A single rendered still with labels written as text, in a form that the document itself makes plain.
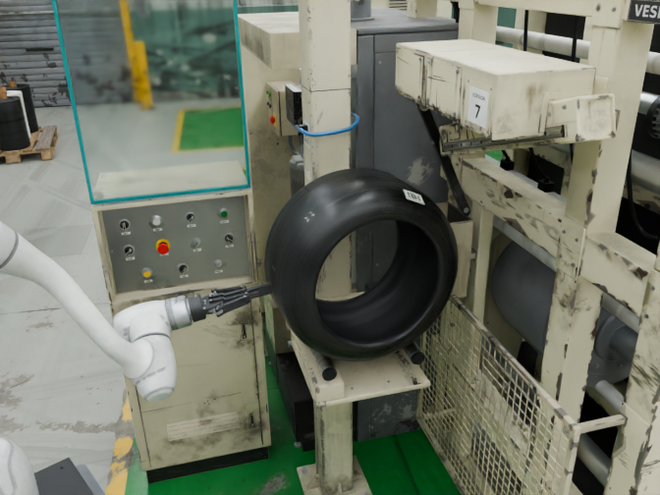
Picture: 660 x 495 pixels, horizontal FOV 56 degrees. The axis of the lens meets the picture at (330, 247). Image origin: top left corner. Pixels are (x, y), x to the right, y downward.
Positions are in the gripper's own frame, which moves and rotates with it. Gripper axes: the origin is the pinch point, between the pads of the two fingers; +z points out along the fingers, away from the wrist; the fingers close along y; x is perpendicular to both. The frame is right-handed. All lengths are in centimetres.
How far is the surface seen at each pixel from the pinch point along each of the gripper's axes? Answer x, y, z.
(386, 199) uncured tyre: -22.3, -9.7, 38.2
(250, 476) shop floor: 113, 46, -20
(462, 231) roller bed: 8, 18, 72
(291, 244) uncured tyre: -15.6, -7.5, 10.8
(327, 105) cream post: -42, 25, 34
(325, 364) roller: 24.5, -9.9, 13.4
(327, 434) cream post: 83, 25, 14
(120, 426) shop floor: 105, 95, -75
